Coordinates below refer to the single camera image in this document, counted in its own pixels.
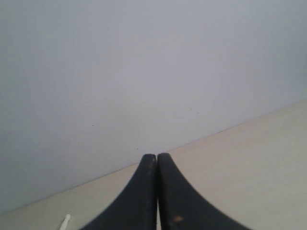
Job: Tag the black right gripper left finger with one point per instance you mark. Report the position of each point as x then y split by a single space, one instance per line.
135 208

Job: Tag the white wooden drumstick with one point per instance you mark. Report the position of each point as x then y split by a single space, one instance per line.
65 222

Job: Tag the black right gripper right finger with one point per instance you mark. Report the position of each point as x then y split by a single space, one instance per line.
181 207

